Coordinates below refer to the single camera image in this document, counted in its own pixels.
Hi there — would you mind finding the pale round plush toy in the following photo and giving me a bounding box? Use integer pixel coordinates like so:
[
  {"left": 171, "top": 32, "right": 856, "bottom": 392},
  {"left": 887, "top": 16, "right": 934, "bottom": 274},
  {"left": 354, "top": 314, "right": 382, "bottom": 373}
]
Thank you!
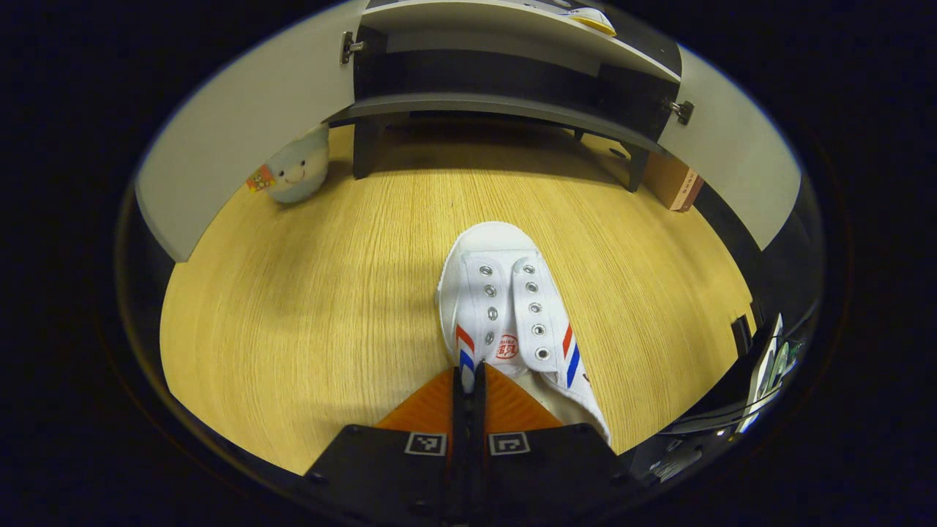
[{"left": 247, "top": 126, "right": 332, "bottom": 204}]

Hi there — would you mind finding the white shoe cabinet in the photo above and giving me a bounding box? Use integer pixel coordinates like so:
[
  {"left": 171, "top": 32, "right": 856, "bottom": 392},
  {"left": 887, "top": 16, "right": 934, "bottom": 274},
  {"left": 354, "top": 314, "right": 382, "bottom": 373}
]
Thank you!
[{"left": 326, "top": 0, "right": 685, "bottom": 193}]

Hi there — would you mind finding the white shoe cabinet door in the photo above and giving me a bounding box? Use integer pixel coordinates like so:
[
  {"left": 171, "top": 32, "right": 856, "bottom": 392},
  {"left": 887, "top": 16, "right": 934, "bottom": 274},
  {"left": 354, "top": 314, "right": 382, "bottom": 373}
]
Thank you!
[
  {"left": 655, "top": 45, "right": 802, "bottom": 251},
  {"left": 135, "top": 0, "right": 370, "bottom": 263}
]

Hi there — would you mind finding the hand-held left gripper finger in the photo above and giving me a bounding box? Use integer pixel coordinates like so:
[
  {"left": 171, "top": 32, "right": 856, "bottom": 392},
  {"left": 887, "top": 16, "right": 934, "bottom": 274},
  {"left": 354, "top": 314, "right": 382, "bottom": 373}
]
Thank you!
[
  {"left": 304, "top": 362, "right": 469, "bottom": 524},
  {"left": 468, "top": 361, "right": 641, "bottom": 524}
]

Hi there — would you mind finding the white canvas shoe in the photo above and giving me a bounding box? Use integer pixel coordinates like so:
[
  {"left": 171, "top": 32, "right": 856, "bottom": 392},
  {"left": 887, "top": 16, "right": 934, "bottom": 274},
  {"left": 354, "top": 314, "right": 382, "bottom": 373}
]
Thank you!
[
  {"left": 545, "top": 0, "right": 618, "bottom": 37},
  {"left": 437, "top": 221, "right": 612, "bottom": 444}
]

